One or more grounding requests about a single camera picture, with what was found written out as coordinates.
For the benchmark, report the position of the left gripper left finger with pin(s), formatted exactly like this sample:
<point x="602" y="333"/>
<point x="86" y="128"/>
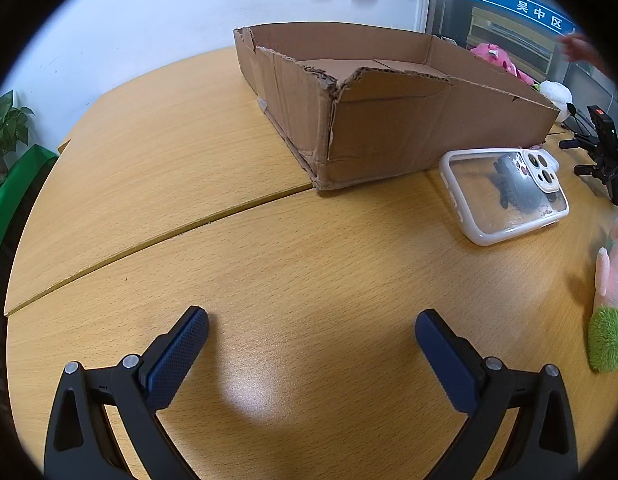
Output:
<point x="80" y="442"/>

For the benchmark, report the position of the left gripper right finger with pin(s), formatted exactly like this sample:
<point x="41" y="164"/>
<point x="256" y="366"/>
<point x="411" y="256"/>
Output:
<point x="542" y="443"/>

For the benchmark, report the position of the clear white phone case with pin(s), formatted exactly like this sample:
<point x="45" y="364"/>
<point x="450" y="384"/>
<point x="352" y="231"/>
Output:
<point x="502" y="193"/>

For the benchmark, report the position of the pink pig plush teal shirt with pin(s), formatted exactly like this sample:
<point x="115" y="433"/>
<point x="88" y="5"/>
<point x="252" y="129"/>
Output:
<point x="602" y="337"/>

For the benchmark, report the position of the white panda plush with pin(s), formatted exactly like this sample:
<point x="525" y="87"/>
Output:
<point x="557" y="93"/>

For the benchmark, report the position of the pink strawberry bear plush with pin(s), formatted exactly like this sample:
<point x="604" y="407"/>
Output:
<point x="495" y="55"/>

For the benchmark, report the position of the green cloth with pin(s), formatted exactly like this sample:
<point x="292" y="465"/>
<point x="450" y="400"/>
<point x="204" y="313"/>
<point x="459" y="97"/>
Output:
<point x="17" y="195"/>

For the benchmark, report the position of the brown cardboard box tray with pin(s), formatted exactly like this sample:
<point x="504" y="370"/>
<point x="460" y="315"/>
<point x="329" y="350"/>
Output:
<point x="357" y="103"/>

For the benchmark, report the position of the green potted plant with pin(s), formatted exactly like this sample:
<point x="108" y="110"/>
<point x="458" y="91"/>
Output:
<point x="14" y="128"/>

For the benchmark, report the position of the blue wall sign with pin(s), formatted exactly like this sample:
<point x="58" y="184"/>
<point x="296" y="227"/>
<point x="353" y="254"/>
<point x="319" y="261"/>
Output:
<point x="538" y="13"/>

